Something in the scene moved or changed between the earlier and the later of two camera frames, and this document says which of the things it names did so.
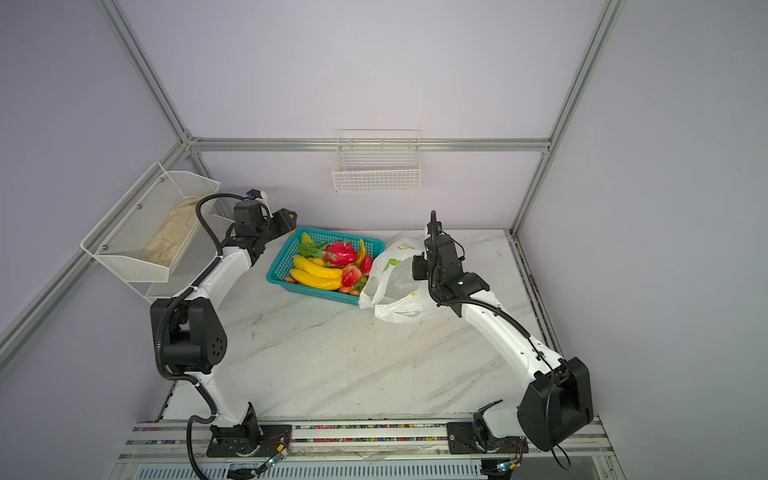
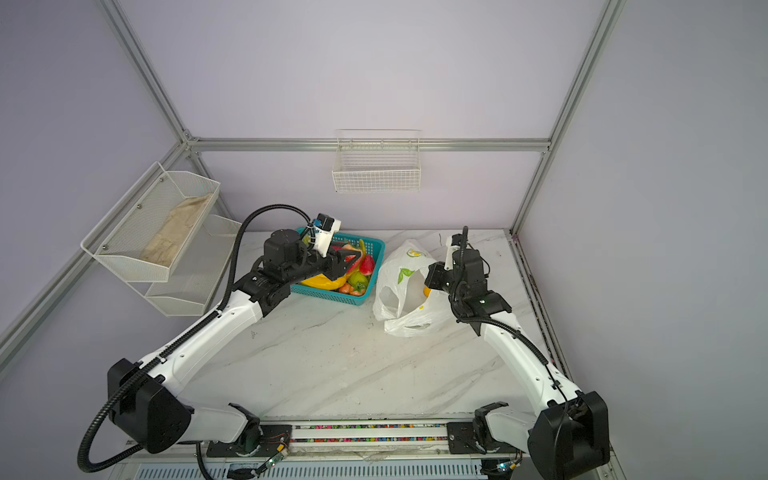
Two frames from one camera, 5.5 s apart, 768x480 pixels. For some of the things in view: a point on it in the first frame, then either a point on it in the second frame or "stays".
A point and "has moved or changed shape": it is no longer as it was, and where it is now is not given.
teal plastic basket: [283, 264] stays
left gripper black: [282, 220] → [335, 263]
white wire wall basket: [377, 161] stays
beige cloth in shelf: [166, 242] stays
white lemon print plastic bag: [391, 291] has moved or changed shape
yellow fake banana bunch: [314, 272] stays
